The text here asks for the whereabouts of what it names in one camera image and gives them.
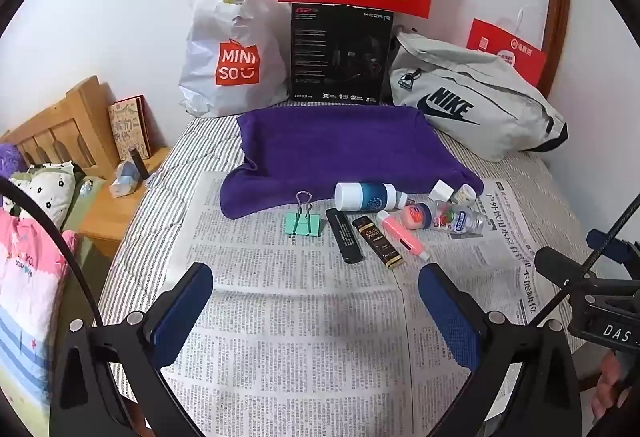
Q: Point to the white plastic shopping bag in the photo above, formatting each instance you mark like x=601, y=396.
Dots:
x=210, y=42

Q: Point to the patterned book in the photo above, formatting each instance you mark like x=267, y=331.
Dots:
x=127, y=124

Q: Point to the white flower print pillow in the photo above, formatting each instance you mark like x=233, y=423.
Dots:
x=45, y=192

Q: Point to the small black device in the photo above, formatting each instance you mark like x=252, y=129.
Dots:
x=139, y=162

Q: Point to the green binder clip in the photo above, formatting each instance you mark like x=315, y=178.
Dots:
x=302, y=224

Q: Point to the black headphone box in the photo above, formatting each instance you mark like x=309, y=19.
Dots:
x=320, y=57

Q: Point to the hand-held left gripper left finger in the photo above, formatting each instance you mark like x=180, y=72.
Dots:
x=185, y=307

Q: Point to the purple plush toy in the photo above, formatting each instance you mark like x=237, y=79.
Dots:
x=10, y=159

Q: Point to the small red paper bag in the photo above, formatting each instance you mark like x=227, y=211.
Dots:
x=520, y=57

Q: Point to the purple towel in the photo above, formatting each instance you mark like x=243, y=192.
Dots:
x=325, y=147

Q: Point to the brown wooden frame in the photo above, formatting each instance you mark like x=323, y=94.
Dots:
x=557, y=17

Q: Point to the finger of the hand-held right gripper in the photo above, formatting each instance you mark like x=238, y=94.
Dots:
x=555, y=263
x=612, y=244

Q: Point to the newspaper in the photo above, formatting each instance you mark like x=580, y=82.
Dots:
x=300, y=317

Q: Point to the clear plastic bottle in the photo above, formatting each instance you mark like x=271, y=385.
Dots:
x=460, y=219

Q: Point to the black gold lipstick tube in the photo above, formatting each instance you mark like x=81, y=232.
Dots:
x=375, y=239

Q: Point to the person's right hand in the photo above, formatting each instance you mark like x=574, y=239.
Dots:
x=607, y=382

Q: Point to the small blue lidded jar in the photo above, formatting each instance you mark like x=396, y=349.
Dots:
x=415, y=217

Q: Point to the pink tube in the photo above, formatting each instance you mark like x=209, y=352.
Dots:
x=402, y=234

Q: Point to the grey sports bag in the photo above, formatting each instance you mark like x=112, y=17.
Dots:
x=500, y=92

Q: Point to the black stick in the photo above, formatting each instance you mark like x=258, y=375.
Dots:
x=345, y=237

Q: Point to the blue white bottle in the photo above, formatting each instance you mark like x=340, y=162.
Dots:
x=370, y=197

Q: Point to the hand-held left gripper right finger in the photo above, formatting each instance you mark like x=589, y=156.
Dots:
x=450, y=312

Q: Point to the wooden headboard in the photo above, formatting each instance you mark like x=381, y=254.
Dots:
x=75, y=112

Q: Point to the wooden nightstand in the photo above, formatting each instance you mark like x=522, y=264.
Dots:
x=100, y=217

